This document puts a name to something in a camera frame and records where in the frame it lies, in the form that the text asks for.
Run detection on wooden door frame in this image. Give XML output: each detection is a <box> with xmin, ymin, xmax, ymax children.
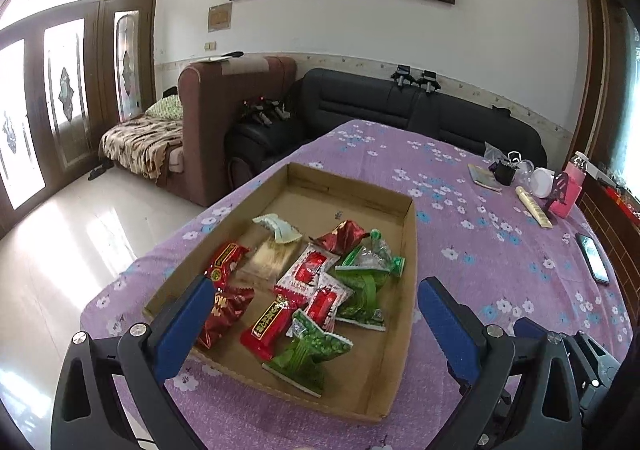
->
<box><xmin>570</xmin><ymin>0</ymin><xmax>640</xmax><ymax>176</ymax></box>

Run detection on clear green-edged snack packet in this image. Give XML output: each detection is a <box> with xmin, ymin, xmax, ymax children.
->
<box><xmin>340</xmin><ymin>229</ymin><xmax>406</xmax><ymax>278</ymax></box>

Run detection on white round jar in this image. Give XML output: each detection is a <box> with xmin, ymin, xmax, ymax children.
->
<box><xmin>530</xmin><ymin>167</ymin><xmax>556</xmax><ymax>198</ymax></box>

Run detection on tan cracker packet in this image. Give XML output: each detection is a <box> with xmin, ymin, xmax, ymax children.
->
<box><xmin>240</xmin><ymin>236</ymin><xmax>307</xmax><ymax>281</ymax></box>

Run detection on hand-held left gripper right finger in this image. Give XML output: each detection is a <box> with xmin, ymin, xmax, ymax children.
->
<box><xmin>416</xmin><ymin>275</ymin><xmax>587</xmax><ymax>450</ymax></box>

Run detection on small wall plaque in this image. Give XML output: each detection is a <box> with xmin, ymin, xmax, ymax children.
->
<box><xmin>207</xmin><ymin>2</ymin><xmax>234</xmax><ymax>32</ymax></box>

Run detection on pale white-green snack packet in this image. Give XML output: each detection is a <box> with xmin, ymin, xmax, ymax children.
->
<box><xmin>251</xmin><ymin>213</ymin><xmax>302</xmax><ymax>245</ymax></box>

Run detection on black smartphone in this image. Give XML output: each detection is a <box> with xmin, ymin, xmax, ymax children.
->
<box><xmin>575</xmin><ymin>233</ymin><xmax>612</xmax><ymax>286</ymax></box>

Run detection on dark red crinkled snack packet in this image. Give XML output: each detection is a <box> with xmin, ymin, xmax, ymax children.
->
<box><xmin>320</xmin><ymin>219</ymin><xmax>370</xmax><ymax>256</ymax></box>

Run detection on dark phone stand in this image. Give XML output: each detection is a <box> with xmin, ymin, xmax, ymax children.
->
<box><xmin>547</xmin><ymin>170</ymin><xmax>571</xmax><ymax>211</ymax></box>

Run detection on brown armchair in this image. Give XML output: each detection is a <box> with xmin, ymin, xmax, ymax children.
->
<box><xmin>100</xmin><ymin>55</ymin><xmax>298</xmax><ymax>208</ymax></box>

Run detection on long cream packet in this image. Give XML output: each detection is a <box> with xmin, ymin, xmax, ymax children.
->
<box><xmin>515</xmin><ymin>185</ymin><xmax>555</xmax><ymax>229</ymax></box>

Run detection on green pillow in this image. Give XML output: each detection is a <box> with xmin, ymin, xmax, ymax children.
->
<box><xmin>145</xmin><ymin>95</ymin><xmax>183</xmax><ymax>120</ymax></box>

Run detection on wooden glass door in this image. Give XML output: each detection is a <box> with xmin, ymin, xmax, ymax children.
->
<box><xmin>0</xmin><ymin>0</ymin><xmax>163</xmax><ymax>236</ymax></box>

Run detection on red snack packet gold label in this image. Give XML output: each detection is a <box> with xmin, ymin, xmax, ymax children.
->
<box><xmin>202</xmin><ymin>241</ymin><xmax>251</xmax><ymax>288</ymax></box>
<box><xmin>240</xmin><ymin>294</ymin><xmax>301</xmax><ymax>362</ymax></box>

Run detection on green snack packet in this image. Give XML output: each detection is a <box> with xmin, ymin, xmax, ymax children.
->
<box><xmin>261</xmin><ymin>309</ymin><xmax>353</xmax><ymax>398</ymax></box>
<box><xmin>334</xmin><ymin>266</ymin><xmax>392</xmax><ymax>331</ymax></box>

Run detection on small notebook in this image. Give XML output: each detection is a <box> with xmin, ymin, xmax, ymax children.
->
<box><xmin>467</xmin><ymin>163</ymin><xmax>503</xmax><ymax>192</ymax></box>

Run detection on pink bottle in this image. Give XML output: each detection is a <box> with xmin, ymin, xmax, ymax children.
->
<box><xmin>550</xmin><ymin>153</ymin><xmax>590</xmax><ymax>218</ymax></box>

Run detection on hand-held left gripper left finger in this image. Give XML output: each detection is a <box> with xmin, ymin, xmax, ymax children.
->
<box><xmin>50</xmin><ymin>274</ymin><xmax>217</xmax><ymax>450</ymax></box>

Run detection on white and red snack packet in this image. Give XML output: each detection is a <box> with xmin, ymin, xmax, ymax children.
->
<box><xmin>302</xmin><ymin>273</ymin><xmax>355</xmax><ymax>333</ymax></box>
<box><xmin>274</xmin><ymin>244</ymin><xmax>341</xmax><ymax>306</ymax></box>

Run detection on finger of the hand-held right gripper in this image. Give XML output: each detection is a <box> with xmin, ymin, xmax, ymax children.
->
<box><xmin>570</xmin><ymin>330</ymin><xmax>618</xmax><ymax>396</ymax></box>
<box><xmin>512</xmin><ymin>317</ymin><xmax>549</xmax><ymax>339</ymax></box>

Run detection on black binder clip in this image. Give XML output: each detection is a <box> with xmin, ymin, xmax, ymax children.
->
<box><xmin>492</xmin><ymin>153</ymin><xmax>521</xmax><ymax>186</ymax></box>

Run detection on black leather sofa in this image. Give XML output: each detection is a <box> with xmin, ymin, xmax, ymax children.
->
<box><xmin>225</xmin><ymin>68</ymin><xmax>548</xmax><ymax>191</ymax></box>

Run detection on maroon snack packet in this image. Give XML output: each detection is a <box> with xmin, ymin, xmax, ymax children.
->
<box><xmin>194</xmin><ymin>286</ymin><xmax>256</xmax><ymax>351</ymax></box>

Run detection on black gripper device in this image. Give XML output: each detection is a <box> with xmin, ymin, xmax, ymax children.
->
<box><xmin>417</xmin><ymin>70</ymin><xmax>443</xmax><ymax>94</ymax></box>
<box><xmin>390</xmin><ymin>64</ymin><xmax>415</xmax><ymax>90</ymax></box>

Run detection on cardboard tray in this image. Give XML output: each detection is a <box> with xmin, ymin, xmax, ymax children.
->
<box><xmin>142</xmin><ymin>161</ymin><xmax>418</xmax><ymax>423</ymax></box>

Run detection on purple floral tablecloth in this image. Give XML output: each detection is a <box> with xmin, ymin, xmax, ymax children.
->
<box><xmin>80</xmin><ymin>119</ymin><xmax>633</xmax><ymax>450</ymax></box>

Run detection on black devices with red light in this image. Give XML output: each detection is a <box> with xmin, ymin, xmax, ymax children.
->
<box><xmin>242</xmin><ymin>98</ymin><xmax>291</xmax><ymax>126</ymax></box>

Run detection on patterned brown blanket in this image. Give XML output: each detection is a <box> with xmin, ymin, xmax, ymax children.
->
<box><xmin>99</xmin><ymin>117</ymin><xmax>185</xmax><ymax>181</ymax></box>

